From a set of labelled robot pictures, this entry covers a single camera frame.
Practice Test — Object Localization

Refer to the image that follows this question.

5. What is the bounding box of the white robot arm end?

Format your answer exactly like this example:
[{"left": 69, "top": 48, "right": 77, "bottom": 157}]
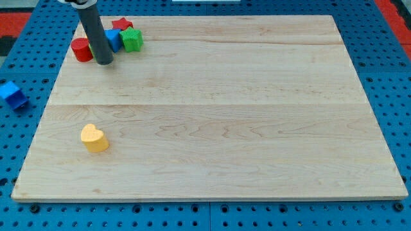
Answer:
[{"left": 57, "top": 0, "right": 97, "bottom": 9}]

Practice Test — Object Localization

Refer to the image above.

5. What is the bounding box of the yellow heart block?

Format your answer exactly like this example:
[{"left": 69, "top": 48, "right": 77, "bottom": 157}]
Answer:
[{"left": 80, "top": 124, "right": 109, "bottom": 153}]

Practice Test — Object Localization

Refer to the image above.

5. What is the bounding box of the light wooden board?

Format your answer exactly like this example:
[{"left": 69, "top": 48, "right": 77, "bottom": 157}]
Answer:
[{"left": 12, "top": 15, "right": 408, "bottom": 203}]

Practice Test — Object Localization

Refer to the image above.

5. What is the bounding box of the green star block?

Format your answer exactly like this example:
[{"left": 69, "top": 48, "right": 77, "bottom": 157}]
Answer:
[{"left": 119, "top": 27, "right": 144, "bottom": 53}]

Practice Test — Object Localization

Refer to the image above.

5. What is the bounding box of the blue pentagon block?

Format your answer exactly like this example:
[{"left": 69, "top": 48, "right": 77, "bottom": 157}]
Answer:
[{"left": 105, "top": 29, "right": 123, "bottom": 53}]

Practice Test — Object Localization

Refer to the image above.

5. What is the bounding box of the red star block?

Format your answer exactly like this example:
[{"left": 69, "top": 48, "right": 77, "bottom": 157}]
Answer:
[{"left": 111, "top": 17, "right": 134, "bottom": 31}]

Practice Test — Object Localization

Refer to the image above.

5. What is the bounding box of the red cylinder block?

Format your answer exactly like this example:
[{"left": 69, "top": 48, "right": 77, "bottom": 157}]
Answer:
[{"left": 70, "top": 38, "right": 93, "bottom": 62}]

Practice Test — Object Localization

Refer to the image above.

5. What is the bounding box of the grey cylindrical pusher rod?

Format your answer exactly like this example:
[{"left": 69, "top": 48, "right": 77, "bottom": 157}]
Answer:
[{"left": 77, "top": 1, "right": 114, "bottom": 65}]

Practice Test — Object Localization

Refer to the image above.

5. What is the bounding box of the blue cube block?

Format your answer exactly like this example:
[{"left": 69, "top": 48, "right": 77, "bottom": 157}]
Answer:
[{"left": 1, "top": 81, "right": 28, "bottom": 110}]

